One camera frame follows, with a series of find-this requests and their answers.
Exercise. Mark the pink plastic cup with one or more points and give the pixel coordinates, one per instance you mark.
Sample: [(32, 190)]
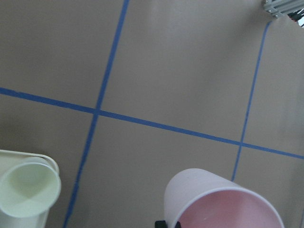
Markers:
[(196, 198)]

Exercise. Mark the pale green cup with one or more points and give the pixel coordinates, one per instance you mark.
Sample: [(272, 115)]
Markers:
[(26, 187)]

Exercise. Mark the cream plastic tray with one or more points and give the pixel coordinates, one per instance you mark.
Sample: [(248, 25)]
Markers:
[(28, 156)]

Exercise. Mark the aluminium frame post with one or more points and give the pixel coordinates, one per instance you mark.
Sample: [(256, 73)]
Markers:
[(279, 8)]

